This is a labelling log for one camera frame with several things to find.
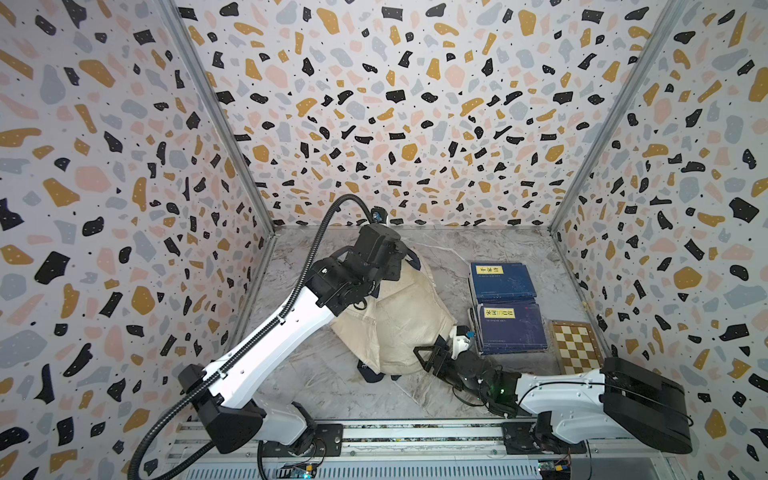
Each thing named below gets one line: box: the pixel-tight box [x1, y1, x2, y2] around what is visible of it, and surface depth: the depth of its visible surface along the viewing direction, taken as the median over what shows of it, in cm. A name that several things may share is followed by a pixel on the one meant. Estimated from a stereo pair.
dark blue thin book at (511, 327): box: [477, 302, 548, 355], surface depth 89 cm
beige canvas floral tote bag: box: [330, 259, 457, 375], surface depth 87 cm
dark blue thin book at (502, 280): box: [471, 262, 537, 300], surface depth 100 cm
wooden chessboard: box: [548, 320, 604, 375], surface depth 91 cm
